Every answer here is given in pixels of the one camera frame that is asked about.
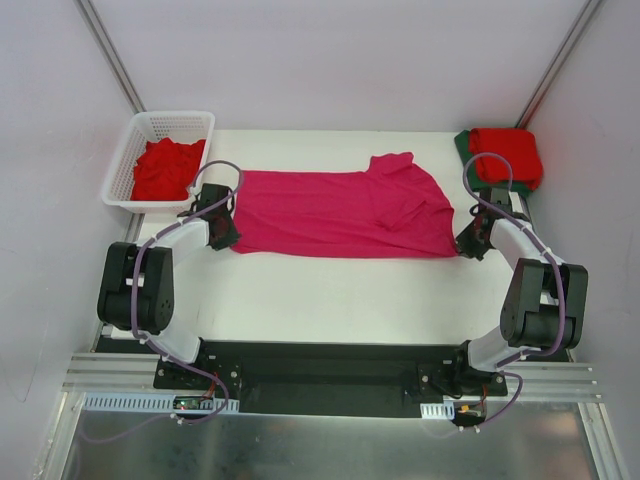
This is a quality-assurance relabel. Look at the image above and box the white plastic laundry basket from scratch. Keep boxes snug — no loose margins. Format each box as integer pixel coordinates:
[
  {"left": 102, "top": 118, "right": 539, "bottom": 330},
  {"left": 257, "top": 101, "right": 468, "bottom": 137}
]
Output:
[{"left": 101, "top": 110, "right": 215, "bottom": 214}]

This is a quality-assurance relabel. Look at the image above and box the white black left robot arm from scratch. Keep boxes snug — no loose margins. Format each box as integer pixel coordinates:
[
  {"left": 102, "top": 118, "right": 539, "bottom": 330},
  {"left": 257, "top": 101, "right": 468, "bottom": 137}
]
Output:
[{"left": 97, "top": 183, "right": 240, "bottom": 389}]

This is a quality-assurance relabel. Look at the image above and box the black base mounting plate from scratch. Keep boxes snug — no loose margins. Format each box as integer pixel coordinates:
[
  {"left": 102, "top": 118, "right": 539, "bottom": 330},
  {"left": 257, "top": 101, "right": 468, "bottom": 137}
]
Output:
[{"left": 153, "top": 341, "right": 507, "bottom": 418}]

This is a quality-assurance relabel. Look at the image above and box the folded green t shirt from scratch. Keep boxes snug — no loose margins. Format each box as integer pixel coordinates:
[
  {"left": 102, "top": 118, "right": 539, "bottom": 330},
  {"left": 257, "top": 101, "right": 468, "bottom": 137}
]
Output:
[{"left": 454, "top": 130, "right": 533, "bottom": 198}]

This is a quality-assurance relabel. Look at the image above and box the pink t shirt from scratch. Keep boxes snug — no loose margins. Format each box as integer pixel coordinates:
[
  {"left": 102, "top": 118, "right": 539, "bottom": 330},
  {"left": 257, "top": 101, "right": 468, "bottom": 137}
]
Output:
[{"left": 232, "top": 152, "right": 457, "bottom": 259}]

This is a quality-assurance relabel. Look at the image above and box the crumpled red t shirt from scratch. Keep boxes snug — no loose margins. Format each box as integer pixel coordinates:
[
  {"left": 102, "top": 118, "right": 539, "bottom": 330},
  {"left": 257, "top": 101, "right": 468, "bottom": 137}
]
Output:
[{"left": 130, "top": 138, "right": 205, "bottom": 201}]

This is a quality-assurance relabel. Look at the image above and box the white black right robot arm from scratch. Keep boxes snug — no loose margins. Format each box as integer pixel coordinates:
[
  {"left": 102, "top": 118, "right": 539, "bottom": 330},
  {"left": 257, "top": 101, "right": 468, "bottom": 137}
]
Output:
[{"left": 449, "top": 187, "right": 588, "bottom": 395}]

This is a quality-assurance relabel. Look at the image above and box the folded red t shirt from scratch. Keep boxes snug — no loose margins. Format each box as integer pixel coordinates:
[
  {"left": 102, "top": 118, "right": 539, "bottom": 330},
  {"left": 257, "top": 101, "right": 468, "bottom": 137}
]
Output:
[{"left": 469, "top": 128, "right": 543, "bottom": 190}]

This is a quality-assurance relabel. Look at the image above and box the right white slotted cable duct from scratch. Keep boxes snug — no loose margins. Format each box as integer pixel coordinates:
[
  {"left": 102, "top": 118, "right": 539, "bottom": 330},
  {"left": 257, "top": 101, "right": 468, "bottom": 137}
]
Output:
[{"left": 420, "top": 401, "right": 455, "bottom": 421}]

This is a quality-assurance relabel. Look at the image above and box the white slotted cable duct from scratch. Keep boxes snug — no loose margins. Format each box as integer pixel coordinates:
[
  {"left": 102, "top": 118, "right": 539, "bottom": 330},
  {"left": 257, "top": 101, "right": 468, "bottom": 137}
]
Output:
[
  {"left": 83, "top": 393, "right": 240, "bottom": 415},
  {"left": 420, "top": 401, "right": 455, "bottom": 421}
]

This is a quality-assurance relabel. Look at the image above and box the left white slotted cable duct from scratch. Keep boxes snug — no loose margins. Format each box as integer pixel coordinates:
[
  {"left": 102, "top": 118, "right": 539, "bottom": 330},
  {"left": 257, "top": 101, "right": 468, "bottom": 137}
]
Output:
[{"left": 83, "top": 393, "right": 240, "bottom": 415}]

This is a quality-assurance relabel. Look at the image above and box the aluminium frame rail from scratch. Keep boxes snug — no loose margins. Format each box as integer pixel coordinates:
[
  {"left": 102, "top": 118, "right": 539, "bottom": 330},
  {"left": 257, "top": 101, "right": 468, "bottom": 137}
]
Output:
[{"left": 62, "top": 352, "right": 159, "bottom": 393}]

